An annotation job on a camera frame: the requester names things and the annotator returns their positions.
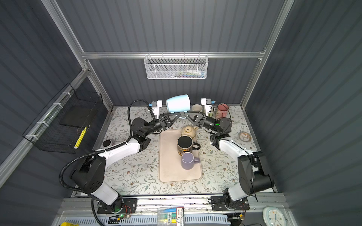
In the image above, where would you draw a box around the white ceramic mug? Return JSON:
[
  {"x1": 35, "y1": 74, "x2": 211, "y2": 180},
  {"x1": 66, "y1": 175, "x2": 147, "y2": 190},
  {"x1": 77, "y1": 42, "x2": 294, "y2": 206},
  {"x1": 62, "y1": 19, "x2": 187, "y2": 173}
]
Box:
[{"x1": 191, "y1": 104, "x2": 203, "y2": 112}]

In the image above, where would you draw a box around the light blue mug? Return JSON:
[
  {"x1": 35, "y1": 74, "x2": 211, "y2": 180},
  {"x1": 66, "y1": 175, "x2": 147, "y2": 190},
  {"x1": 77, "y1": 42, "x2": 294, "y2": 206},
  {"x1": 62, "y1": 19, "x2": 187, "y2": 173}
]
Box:
[{"x1": 166, "y1": 94, "x2": 191, "y2": 113}]

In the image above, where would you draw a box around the pink ceramic mug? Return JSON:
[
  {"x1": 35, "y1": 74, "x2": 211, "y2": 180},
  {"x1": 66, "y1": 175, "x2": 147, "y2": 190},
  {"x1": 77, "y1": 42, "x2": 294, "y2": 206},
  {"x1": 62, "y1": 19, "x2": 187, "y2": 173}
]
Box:
[{"x1": 216, "y1": 103, "x2": 229, "y2": 119}]

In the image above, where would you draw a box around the black floral mug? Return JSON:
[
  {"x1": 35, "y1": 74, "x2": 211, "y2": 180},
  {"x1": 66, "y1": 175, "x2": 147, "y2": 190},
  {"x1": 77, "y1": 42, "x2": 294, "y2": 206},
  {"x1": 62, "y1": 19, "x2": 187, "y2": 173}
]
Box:
[{"x1": 177, "y1": 135, "x2": 201, "y2": 156}]

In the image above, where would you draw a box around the purple ceramic mug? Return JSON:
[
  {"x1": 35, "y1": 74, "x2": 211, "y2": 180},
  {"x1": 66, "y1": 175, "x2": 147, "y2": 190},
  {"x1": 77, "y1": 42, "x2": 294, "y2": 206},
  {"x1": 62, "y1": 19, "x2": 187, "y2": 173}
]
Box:
[{"x1": 181, "y1": 152, "x2": 200, "y2": 170}]

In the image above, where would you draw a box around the light green mug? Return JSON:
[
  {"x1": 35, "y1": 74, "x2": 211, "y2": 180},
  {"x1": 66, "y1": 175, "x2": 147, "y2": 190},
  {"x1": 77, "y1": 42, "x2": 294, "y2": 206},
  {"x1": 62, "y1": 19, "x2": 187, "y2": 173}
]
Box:
[{"x1": 210, "y1": 105, "x2": 217, "y2": 119}]

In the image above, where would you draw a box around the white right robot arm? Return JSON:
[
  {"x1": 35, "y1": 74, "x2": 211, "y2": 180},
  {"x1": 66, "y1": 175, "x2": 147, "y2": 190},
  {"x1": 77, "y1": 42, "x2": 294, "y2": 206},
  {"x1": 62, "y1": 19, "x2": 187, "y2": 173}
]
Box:
[{"x1": 184, "y1": 111, "x2": 274, "y2": 201}]

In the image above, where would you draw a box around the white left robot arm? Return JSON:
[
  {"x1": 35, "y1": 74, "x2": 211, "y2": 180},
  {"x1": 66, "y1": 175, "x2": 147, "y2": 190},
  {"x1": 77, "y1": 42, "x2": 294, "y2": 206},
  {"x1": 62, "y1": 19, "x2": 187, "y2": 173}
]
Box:
[{"x1": 58, "y1": 95, "x2": 190, "y2": 213}]

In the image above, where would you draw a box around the clear tape roll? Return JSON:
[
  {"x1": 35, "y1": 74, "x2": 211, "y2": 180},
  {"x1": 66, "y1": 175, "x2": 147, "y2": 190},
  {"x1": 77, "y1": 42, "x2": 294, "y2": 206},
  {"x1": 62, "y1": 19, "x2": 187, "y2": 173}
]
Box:
[{"x1": 239, "y1": 131, "x2": 252, "y2": 143}]

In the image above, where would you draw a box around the beige plastic tray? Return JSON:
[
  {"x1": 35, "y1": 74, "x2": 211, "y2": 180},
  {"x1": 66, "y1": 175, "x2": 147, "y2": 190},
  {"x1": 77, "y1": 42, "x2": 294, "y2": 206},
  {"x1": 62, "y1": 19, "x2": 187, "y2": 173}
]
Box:
[{"x1": 158, "y1": 129, "x2": 203, "y2": 183}]

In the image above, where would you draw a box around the small black round disc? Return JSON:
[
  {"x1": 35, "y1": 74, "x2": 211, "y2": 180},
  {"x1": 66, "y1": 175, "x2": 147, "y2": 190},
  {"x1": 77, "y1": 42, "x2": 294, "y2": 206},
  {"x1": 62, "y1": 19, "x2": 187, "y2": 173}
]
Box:
[{"x1": 102, "y1": 139, "x2": 113, "y2": 148}]

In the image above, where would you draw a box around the yellow marker pen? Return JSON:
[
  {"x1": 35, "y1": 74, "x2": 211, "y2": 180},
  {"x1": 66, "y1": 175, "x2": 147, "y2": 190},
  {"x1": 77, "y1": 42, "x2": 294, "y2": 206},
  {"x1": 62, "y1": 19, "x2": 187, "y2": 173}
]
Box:
[{"x1": 74, "y1": 127, "x2": 87, "y2": 149}]

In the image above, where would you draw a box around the clear box of markers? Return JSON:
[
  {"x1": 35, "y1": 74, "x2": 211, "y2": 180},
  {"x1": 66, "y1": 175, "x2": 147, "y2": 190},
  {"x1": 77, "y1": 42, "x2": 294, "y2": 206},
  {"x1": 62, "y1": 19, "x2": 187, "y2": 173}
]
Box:
[{"x1": 157, "y1": 207, "x2": 185, "y2": 226}]

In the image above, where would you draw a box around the white analog clock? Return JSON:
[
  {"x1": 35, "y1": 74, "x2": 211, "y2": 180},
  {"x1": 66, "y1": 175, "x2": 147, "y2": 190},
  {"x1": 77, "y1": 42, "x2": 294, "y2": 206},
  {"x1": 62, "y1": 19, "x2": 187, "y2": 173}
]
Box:
[{"x1": 263, "y1": 207, "x2": 287, "y2": 226}]

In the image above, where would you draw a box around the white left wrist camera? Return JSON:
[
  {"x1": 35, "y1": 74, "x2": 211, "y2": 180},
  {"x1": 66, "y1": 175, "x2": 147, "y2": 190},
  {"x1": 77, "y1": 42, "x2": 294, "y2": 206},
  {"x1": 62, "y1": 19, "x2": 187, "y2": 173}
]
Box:
[{"x1": 148, "y1": 100, "x2": 163, "y2": 118}]

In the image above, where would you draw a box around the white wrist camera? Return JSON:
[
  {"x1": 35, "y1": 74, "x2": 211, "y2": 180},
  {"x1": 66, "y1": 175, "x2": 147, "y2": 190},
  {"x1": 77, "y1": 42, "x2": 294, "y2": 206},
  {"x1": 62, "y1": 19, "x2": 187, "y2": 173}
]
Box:
[
  {"x1": 148, "y1": 100, "x2": 163, "y2": 118},
  {"x1": 201, "y1": 98, "x2": 216, "y2": 116}
]

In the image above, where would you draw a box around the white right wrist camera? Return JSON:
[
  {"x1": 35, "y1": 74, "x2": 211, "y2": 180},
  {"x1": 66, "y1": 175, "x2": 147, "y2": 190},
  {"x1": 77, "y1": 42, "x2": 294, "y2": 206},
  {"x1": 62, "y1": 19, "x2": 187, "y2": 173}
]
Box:
[{"x1": 201, "y1": 98, "x2": 216, "y2": 116}]

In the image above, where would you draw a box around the white wire basket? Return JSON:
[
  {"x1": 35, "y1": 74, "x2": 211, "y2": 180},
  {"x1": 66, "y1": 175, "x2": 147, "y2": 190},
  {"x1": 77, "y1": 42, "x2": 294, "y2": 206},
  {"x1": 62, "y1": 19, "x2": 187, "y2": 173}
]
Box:
[{"x1": 144, "y1": 53, "x2": 209, "y2": 80}]

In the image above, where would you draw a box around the black wire basket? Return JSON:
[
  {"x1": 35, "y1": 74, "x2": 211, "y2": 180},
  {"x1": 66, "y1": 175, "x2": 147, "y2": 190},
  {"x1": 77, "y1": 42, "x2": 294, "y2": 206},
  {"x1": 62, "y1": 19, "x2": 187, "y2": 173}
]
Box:
[{"x1": 23, "y1": 85, "x2": 103, "y2": 153}]

